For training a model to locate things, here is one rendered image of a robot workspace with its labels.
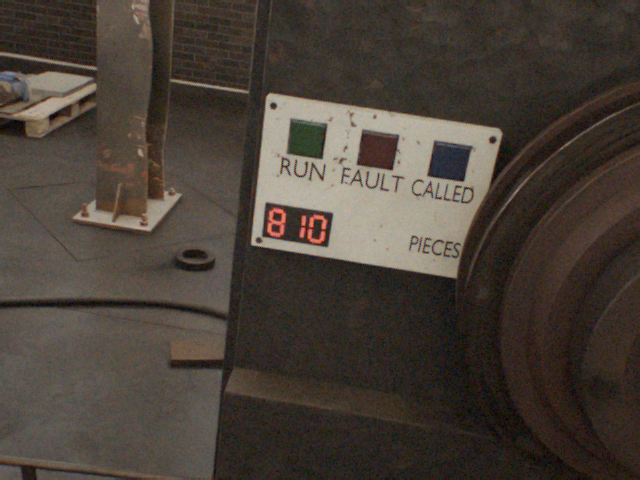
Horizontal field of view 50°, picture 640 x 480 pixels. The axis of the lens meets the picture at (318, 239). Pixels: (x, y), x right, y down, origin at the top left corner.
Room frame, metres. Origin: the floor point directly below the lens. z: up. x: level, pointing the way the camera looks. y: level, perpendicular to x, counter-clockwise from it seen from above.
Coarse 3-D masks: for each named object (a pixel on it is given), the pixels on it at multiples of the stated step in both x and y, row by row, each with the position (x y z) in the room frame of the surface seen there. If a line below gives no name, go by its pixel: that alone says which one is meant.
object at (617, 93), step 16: (608, 96) 0.67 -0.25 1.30; (624, 96) 0.67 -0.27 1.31; (576, 112) 0.67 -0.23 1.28; (592, 112) 0.67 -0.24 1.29; (560, 128) 0.67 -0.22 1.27; (528, 144) 0.68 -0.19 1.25; (544, 144) 0.67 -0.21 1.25; (512, 160) 0.68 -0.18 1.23; (512, 176) 0.67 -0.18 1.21; (496, 192) 0.67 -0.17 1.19; (480, 208) 0.67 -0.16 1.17; (480, 224) 0.67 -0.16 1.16; (464, 256) 0.67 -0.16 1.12; (464, 272) 0.67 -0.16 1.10; (464, 288) 0.67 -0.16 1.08
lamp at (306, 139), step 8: (296, 128) 0.74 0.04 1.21; (304, 128) 0.74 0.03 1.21; (312, 128) 0.74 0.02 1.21; (320, 128) 0.74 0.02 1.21; (296, 136) 0.74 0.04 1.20; (304, 136) 0.74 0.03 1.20; (312, 136) 0.74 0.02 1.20; (320, 136) 0.74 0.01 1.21; (296, 144) 0.74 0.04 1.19; (304, 144) 0.74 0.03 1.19; (312, 144) 0.74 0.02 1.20; (320, 144) 0.74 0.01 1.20; (296, 152) 0.74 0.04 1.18; (304, 152) 0.74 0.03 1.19; (312, 152) 0.74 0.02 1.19; (320, 152) 0.74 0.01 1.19
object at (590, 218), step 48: (576, 192) 0.59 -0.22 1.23; (624, 192) 0.59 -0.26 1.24; (528, 240) 0.60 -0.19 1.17; (576, 240) 0.58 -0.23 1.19; (624, 240) 0.57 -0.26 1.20; (528, 288) 0.59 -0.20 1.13; (576, 288) 0.57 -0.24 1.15; (528, 336) 0.59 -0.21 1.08; (528, 384) 0.59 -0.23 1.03; (576, 432) 0.57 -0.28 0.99
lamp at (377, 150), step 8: (368, 136) 0.74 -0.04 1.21; (376, 136) 0.74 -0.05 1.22; (384, 136) 0.74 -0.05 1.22; (368, 144) 0.74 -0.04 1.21; (376, 144) 0.74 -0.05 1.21; (384, 144) 0.74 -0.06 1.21; (392, 144) 0.74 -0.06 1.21; (368, 152) 0.74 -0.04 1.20; (376, 152) 0.74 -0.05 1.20; (384, 152) 0.74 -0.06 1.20; (392, 152) 0.74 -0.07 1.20; (360, 160) 0.74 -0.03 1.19; (368, 160) 0.74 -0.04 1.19; (376, 160) 0.74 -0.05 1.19; (384, 160) 0.74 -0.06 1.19
